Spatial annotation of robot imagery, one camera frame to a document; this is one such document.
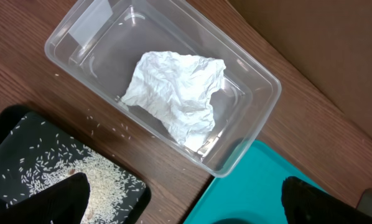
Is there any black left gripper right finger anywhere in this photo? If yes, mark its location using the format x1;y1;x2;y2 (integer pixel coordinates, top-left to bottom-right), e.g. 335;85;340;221
281;176;372;224

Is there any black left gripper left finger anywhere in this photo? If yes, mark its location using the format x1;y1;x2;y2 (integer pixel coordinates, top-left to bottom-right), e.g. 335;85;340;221
0;172;90;224

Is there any white napkin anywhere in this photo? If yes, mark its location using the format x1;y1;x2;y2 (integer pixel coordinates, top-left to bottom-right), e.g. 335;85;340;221
121;51;226;152

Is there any pile of rice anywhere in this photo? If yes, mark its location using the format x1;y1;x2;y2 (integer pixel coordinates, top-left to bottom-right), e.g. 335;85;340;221
0;116;146;223

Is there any teal serving tray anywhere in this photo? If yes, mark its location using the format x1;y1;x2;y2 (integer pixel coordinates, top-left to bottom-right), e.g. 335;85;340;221
185;141;320;223

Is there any black tray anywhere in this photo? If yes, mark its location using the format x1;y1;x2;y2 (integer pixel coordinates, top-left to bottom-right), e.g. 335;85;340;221
0;105;151;223

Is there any clear plastic bin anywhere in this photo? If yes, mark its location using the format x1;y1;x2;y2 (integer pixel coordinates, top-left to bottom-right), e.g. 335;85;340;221
44;0;281;177

